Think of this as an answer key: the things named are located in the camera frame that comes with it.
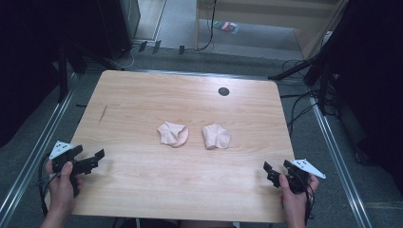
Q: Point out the colourful flat packet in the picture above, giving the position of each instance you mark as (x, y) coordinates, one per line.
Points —
(226, 27)

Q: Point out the black cabinet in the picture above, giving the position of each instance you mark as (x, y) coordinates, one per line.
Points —
(117, 28)

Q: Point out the pink sock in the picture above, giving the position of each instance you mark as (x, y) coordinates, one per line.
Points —
(172, 134)
(216, 136)

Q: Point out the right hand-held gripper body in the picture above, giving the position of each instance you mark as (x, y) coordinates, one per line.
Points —
(299, 177)

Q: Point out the metal floor rail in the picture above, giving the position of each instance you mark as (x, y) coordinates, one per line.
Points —
(34, 155)
(339, 161)

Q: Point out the person's right hand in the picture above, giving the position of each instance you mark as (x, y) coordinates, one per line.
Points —
(294, 202)

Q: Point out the light wooden shelf unit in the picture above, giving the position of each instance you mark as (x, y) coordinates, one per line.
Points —
(253, 11)

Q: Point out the dark curtain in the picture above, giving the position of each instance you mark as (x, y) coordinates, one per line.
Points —
(25, 63)
(374, 79)

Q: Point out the black tripod stand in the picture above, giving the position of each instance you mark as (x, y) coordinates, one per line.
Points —
(321, 72)

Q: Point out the black metal stand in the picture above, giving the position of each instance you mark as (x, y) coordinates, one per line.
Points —
(62, 76)

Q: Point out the black round table grommet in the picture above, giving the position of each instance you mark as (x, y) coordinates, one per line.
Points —
(223, 91)

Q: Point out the person's left hand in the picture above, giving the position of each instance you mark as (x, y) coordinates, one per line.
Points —
(61, 186)

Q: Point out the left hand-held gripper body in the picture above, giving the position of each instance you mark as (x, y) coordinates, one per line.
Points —
(60, 148)

